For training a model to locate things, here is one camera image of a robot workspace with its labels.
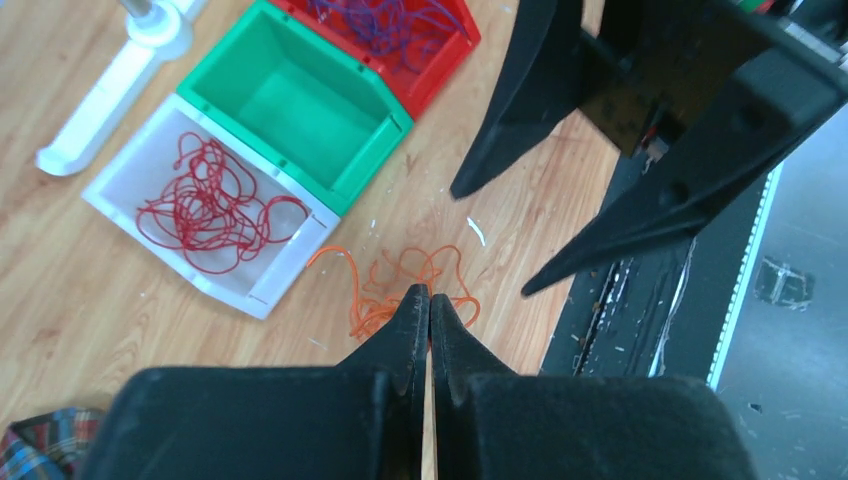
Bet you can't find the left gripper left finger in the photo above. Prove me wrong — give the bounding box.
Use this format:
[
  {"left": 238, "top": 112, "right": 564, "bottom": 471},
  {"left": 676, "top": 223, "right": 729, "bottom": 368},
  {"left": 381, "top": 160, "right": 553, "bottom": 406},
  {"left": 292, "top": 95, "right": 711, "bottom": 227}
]
[{"left": 78, "top": 284, "right": 430, "bottom": 479}]

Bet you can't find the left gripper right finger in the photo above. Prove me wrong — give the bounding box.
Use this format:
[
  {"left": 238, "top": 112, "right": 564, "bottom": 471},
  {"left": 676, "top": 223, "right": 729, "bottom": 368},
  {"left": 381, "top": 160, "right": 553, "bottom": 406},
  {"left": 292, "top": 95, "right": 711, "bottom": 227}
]
[{"left": 430, "top": 294, "right": 756, "bottom": 479}]

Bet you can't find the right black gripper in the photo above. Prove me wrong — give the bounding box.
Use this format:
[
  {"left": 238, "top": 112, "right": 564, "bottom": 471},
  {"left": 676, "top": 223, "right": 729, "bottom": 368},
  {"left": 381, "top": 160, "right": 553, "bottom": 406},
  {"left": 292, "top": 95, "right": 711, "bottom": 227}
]
[{"left": 450, "top": 0, "right": 847, "bottom": 297}]

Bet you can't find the red purple wire bundle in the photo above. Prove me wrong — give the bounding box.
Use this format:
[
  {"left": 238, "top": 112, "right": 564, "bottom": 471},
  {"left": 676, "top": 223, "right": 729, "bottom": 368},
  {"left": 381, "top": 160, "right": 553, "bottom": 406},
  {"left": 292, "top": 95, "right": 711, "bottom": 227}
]
[{"left": 307, "top": 245, "right": 482, "bottom": 342}]

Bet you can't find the red plastic bin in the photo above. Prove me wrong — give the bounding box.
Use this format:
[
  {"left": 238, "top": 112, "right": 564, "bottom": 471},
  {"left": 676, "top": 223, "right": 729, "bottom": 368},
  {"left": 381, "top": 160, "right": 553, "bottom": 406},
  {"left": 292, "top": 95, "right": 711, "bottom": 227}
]
[{"left": 274, "top": 0, "right": 481, "bottom": 120}]

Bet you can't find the white plastic bin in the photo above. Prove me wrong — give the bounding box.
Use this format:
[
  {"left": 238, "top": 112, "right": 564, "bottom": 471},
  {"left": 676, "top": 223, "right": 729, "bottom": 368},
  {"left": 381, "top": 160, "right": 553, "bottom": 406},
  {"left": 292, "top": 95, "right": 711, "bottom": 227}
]
[{"left": 83, "top": 94, "right": 340, "bottom": 320}]

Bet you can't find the green plastic bin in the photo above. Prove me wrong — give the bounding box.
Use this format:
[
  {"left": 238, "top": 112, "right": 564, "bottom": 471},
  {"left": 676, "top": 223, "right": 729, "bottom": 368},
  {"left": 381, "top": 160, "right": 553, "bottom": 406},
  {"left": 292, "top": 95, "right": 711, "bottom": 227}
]
[{"left": 177, "top": 1, "right": 414, "bottom": 216}]

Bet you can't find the plaid flannel shirt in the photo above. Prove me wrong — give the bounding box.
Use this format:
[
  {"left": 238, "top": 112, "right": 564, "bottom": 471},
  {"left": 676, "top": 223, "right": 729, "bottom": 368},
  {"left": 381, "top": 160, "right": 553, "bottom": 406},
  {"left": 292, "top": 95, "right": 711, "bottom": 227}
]
[{"left": 1, "top": 407, "right": 104, "bottom": 479}]

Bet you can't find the white garment rack stand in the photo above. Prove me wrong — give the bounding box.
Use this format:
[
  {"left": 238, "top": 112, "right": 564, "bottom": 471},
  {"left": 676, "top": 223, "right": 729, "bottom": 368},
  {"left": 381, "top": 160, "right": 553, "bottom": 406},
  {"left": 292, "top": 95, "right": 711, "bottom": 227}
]
[{"left": 35, "top": 0, "right": 206, "bottom": 177}]

